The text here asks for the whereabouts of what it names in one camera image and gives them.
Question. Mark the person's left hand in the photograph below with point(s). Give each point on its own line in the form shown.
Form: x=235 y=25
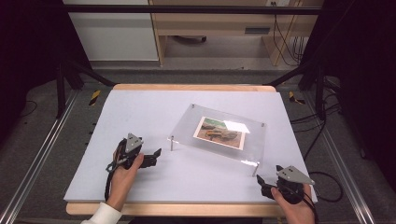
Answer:
x=123 y=180

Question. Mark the black metal stand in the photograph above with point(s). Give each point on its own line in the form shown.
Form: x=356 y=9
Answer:
x=73 y=76
x=314 y=77

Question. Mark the dark curtain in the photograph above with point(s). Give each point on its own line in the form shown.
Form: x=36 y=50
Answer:
x=28 y=46
x=364 y=77

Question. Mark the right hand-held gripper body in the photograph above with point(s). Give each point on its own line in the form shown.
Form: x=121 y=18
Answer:
x=294 y=179

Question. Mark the grey desk label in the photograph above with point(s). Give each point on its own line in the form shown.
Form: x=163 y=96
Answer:
x=257 y=30

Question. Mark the black horizontal metal bar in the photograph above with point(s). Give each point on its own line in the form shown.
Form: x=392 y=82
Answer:
x=186 y=9

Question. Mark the light wooden desk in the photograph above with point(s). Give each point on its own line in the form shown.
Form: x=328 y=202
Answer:
x=214 y=23

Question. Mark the printed photo with white border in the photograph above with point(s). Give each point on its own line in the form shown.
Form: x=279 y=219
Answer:
x=218 y=137

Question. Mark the yellow black floor tape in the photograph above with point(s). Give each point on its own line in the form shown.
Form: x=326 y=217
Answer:
x=294 y=98
x=95 y=97

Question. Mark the aluminium floor rail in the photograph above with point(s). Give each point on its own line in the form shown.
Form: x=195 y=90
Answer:
x=339 y=155
x=40 y=149

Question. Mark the white cabinet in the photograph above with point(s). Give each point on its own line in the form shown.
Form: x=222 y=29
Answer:
x=118 y=34

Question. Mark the clear acrylic photo frame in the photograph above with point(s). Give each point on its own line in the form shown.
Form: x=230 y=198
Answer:
x=190 y=124

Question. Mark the person's right hand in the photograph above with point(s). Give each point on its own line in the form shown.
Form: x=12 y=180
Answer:
x=295 y=213

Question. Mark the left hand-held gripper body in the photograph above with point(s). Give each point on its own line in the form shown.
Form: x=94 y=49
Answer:
x=134 y=143

